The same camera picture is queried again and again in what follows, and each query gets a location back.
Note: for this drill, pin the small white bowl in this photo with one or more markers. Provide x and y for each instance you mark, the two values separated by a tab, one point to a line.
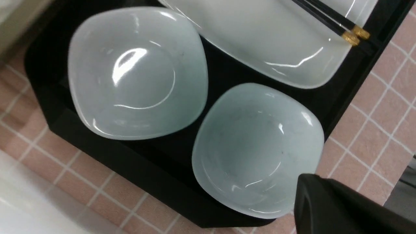
251	147
137	73

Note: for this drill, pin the large white square plate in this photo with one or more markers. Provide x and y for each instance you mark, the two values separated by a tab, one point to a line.
276	37

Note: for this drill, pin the pink checkered tablecloth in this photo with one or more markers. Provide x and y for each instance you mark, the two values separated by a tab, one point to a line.
368	150

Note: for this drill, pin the olive green plastic bin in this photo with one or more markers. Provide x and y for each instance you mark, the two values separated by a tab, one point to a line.
16	16

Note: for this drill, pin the large white plastic bin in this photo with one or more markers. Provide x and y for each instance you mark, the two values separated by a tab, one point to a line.
31	205

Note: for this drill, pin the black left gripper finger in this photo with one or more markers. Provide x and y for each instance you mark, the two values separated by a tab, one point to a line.
326	206

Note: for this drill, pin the black chopstick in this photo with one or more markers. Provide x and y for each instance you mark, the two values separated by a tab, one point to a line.
352	39
357	30

